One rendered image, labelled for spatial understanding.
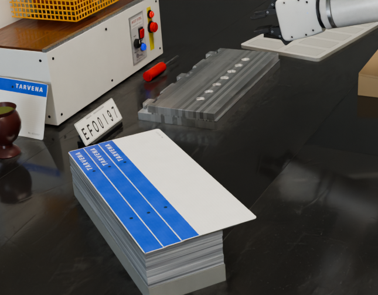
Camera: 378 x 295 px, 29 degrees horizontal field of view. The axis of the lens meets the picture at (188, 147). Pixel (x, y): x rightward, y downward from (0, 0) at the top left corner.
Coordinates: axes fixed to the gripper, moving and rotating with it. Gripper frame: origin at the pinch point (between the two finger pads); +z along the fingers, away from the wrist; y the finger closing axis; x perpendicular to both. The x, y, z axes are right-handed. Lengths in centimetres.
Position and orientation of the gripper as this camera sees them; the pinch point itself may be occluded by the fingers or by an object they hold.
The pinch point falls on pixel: (261, 21)
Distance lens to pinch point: 179.6
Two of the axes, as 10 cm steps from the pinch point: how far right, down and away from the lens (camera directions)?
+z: -8.6, 0.7, 5.0
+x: 4.3, -4.2, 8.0
